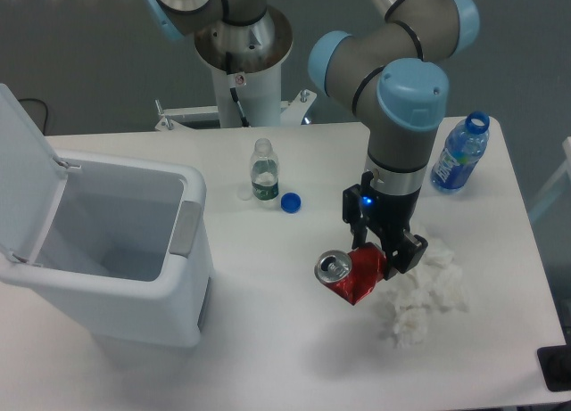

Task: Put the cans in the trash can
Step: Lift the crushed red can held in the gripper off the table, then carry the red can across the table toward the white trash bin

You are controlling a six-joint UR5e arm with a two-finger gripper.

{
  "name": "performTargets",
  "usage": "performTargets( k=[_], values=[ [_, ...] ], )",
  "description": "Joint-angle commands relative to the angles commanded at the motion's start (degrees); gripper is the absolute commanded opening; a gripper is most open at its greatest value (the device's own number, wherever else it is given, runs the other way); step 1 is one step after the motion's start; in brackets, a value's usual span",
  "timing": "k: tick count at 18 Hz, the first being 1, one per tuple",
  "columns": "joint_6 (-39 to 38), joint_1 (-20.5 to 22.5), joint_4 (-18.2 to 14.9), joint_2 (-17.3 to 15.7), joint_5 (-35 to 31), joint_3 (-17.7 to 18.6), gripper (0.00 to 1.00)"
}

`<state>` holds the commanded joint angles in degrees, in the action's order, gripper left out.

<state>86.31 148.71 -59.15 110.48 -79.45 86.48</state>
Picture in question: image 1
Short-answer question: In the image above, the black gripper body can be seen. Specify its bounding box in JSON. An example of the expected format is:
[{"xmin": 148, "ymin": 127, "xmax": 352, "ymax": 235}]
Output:
[{"xmin": 342, "ymin": 171, "xmax": 419, "ymax": 249}]

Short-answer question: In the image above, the crushed red soda can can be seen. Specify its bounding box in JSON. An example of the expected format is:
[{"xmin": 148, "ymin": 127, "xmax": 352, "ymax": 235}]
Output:
[{"xmin": 314, "ymin": 242, "xmax": 387, "ymax": 305}]

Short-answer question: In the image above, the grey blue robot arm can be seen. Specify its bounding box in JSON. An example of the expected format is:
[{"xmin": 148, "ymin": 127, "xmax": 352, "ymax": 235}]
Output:
[{"xmin": 145, "ymin": 0, "xmax": 480, "ymax": 279}]

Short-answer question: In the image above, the white trash can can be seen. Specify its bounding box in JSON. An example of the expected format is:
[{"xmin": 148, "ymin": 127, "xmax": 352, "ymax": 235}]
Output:
[{"xmin": 1, "ymin": 150, "xmax": 213, "ymax": 348}]

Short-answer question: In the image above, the white trash can lid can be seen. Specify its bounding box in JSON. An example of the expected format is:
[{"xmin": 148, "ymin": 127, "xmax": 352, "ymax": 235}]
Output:
[{"xmin": 1, "ymin": 84, "xmax": 77, "ymax": 263}]

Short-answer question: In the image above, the crumpled white tissue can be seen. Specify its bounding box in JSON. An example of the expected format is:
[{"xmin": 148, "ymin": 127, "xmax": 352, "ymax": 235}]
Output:
[{"xmin": 373, "ymin": 219, "xmax": 470, "ymax": 349}]

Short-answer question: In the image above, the blue bottle cap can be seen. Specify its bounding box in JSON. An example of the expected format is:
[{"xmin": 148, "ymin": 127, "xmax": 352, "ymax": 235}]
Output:
[{"xmin": 280, "ymin": 192, "xmax": 302, "ymax": 214}]

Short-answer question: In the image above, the clear green label bottle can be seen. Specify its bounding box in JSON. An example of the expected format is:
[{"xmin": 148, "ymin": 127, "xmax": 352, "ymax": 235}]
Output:
[{"xmin": 250, "ymin": 138, "xmax": 279, "ymax": 209}]

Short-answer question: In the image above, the white bottle cap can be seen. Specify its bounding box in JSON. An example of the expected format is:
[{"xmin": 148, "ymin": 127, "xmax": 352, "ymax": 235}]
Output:
[{"xmin": 236, "ymin": 188, "xmax": 252, "ymax": 201}]

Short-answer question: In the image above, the blue plastic bottle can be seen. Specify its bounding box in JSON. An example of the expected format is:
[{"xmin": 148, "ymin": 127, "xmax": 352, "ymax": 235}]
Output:
[{"xmin": 430, "ymin": 111, "xmax": 490, "ymax": 193}]

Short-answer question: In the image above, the black device at edge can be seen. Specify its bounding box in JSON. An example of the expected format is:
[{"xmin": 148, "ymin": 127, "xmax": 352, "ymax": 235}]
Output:
[{"xmin": 537, "ymin": 345, "xmax": 570, "ymax": 392}]

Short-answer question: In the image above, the white furniture at right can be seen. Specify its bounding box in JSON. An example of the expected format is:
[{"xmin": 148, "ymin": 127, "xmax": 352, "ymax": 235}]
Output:
[{"xmin": 527, "ymin": 136, "xmax": 570, "ymax": 224}]

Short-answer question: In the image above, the black cable on pedestal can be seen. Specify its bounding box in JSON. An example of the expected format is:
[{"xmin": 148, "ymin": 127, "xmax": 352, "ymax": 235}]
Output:
[{"xmin": 224, "ymin": 52, "xmax": 250, "ymax": 128}]

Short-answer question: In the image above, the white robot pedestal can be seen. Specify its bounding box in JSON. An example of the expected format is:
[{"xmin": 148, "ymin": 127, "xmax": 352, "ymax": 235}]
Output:
[{"xmin": 155, "ymin": 6, "xmax": 317, "ymax": 130}]

